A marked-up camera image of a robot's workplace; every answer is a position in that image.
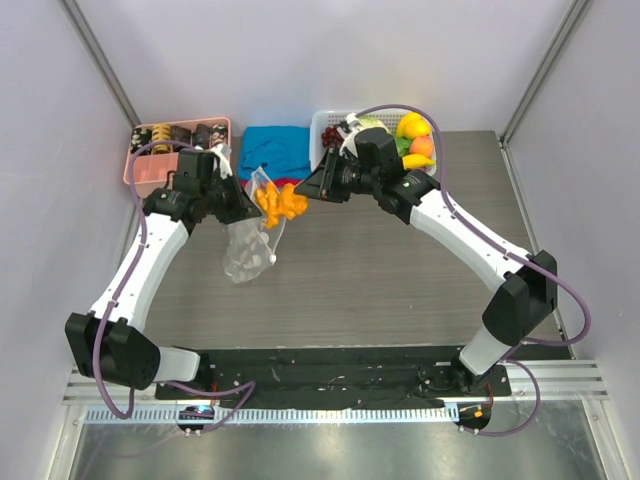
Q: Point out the dark floral sushi roll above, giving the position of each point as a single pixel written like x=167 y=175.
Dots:
x=140 y=137

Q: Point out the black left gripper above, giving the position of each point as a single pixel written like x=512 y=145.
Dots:
x=243 y=206

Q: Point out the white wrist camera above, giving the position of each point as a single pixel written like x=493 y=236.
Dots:
x=348 y=129
x=222 y=160

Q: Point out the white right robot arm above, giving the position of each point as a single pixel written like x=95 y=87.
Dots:
x=523 y=293

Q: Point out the peach fruit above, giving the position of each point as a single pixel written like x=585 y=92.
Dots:
x=423 y=145

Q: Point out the black roll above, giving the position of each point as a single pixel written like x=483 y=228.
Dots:
x=201 y=136

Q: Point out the clear zip top bag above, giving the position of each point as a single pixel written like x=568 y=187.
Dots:
x=252 y=247

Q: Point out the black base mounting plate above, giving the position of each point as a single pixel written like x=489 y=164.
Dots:
x=370 y=378

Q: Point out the white plastic basket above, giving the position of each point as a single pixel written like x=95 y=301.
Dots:
x=323 y=119

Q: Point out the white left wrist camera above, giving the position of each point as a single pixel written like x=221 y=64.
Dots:
x=222 y=160

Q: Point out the white slotted cable duct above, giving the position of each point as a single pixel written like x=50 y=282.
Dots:
x=202 y=414

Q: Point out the pink floral roll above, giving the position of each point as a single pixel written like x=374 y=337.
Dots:
x=219 y=134

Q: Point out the dark brown roll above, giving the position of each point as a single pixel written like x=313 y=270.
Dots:
x=182 y=136

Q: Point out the pink divided storage box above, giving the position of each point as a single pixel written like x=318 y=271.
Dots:
x=150 y=171

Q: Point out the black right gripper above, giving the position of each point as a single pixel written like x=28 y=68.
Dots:
x=329 y=176

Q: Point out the orange ginger root toy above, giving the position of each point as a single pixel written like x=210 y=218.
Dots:
x=280 y=204

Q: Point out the red grape bunch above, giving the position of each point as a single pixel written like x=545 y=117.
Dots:
x=332 y=137

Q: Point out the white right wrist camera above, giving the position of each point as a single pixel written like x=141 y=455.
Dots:
x=348 y=129

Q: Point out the yellow striped roll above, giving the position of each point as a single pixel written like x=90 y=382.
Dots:
x=161 y=133

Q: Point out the blue folded cloth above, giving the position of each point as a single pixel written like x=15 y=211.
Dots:
x=281 y=151

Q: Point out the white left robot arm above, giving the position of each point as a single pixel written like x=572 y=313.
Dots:
x=109 y=342

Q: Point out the yellow banana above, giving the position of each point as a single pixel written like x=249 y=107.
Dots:
x=417 y=161

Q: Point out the magenta folded cloth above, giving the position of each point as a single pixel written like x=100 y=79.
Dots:
x=279 y=183

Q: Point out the green lettuce leaf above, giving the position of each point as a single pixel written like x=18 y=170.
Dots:
x=403 y=146

